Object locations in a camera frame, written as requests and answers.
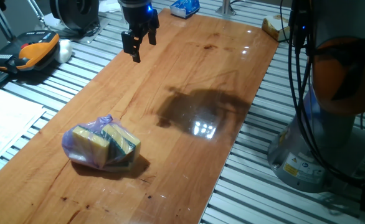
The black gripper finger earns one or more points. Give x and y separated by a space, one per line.
134 45
152 35

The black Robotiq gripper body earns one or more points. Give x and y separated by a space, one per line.
135 14

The purple plastic bag of sponges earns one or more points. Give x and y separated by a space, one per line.
76 146

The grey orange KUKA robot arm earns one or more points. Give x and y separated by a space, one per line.
335 68

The blue snack packet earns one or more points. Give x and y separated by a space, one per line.
185 7

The black round spool device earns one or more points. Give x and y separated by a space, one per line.
75 12

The brown wooden board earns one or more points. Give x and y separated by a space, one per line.
157 102

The yellow green scrub sponge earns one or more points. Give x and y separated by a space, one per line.
90 146
120 141
132 138

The orange black teach pendant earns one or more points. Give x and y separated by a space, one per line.
34 49

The yellow white cardboard box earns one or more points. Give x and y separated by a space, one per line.
274 28

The white paper sheets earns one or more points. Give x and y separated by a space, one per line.
8 121

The aluminium frame post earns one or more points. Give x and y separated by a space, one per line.
0 20
226 7
34 9

